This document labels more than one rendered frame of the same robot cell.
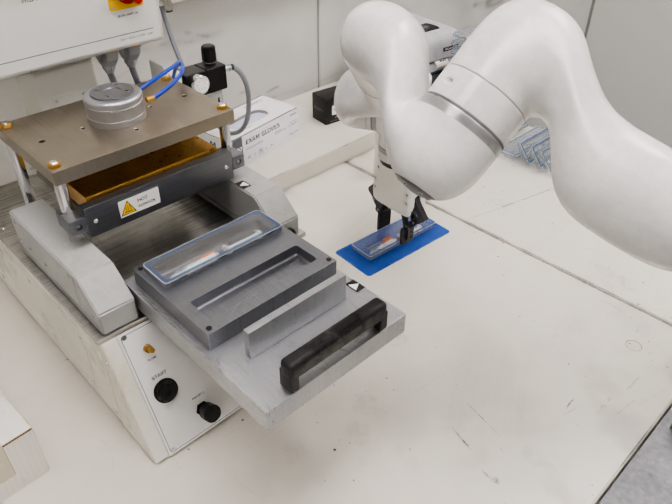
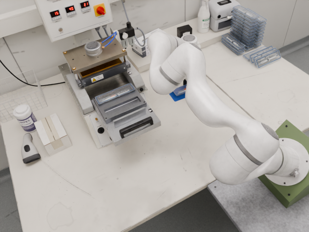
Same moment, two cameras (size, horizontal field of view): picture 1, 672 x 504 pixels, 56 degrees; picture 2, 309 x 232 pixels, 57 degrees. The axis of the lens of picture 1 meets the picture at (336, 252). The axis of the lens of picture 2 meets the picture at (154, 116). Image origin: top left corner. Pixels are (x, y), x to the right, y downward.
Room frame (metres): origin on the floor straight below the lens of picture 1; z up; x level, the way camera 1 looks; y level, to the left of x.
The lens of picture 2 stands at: (-0.20, -0.36, 1.89)
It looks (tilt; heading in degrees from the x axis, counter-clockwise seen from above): 47 degrees down; 21
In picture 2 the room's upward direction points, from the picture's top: 7 degrees counter-clockwise
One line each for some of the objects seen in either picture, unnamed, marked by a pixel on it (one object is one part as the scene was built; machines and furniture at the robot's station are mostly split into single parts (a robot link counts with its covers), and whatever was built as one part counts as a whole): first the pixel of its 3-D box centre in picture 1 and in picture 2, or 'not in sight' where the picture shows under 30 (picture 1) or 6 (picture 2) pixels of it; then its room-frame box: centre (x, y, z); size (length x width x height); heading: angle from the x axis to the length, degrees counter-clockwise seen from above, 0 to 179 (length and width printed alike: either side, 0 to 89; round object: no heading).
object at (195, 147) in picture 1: (128, 143); (97, 58); (0.83, 0.30, 1.07); 0.22 x 0.17 x 0.10; 134
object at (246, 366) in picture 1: (260, 296); (123, 110); (0.60, 0.09, 0.97); 0.30 x 0.22 x 0.08; 44
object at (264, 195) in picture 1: (238, 191); (130, 73); (0.86, 0.16, 0.96); 0.26 x 0.05 x 0.07; 44
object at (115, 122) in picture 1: (122, 122); (97, 51); (0.86, 0.32, 1.08); 0.31 x 0.24 x 0.13; 134
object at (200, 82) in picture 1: (202, 90); (126, 36); (1.07, 0.24, 1.05); 0.15 x 0.05 x 0.15; 134
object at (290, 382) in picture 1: (336, 341); (136, 126); (0.50, 0.00, 0.99); 0.15 x 0.02 x 0.04; 134
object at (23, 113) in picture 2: not in sight; (26, 118); (0.56, 0.66, 0.82); 0.09 x 0.09 x 0.15
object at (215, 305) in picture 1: (236, 271); (119, 101); (0.64, 0.13, 0.98); 0.20 x 0.17 x 0.03; 134
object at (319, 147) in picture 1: (326, 123); (182, 38); (1.52, 0.03, 0.77); 0.84 x 0.30 x 0.04; 135
